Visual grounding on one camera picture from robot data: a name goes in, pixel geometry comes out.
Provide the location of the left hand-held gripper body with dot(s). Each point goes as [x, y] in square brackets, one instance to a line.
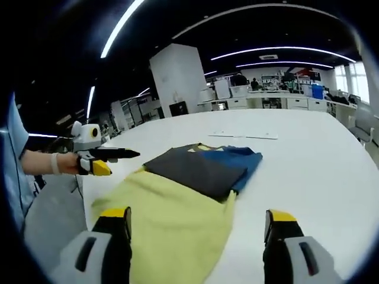
[86, 137]

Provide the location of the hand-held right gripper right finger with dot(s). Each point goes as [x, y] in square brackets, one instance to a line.
[293, 257]

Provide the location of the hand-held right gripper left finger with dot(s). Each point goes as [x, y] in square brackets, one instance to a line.
[89, 257]

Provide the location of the yellow grey blue garment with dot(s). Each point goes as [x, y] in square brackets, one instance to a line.
[177, 225]

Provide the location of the person's left hand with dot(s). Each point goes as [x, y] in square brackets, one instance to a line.
[68, 164]

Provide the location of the grey shelving rack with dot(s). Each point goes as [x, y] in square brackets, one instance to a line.
[133, 112]

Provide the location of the person's grey trousers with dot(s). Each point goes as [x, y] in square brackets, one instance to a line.
[56, 213]

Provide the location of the operator arm, light blue sleeve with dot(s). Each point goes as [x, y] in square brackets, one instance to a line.
[16, 165]

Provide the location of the black cabinet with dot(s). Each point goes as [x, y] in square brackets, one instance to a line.
[179, 109]

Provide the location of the wide white pillar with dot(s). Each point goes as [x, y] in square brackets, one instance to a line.
[177, 77]

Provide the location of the bright ceiling light strip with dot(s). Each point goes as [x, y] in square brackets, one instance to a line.
[121, 29]

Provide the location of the white cabinet counter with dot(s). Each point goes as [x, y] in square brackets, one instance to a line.
[296, 103]

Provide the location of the dark cloth pile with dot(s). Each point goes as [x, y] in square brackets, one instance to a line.
[340, 98]

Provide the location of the white storage bin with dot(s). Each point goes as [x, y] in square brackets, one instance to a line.
[308, 90]

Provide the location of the blue storage bin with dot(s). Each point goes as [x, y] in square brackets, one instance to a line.
[317, 90]

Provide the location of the ceiling air vent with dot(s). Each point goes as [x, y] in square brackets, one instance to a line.
[268, 56]

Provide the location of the bright window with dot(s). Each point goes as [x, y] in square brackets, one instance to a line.
[353, 84]

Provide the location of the short curved ceiling light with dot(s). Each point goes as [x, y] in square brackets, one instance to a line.
[284, 62]

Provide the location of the long curved ceiling light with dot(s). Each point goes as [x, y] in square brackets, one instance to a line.
[281, 48]

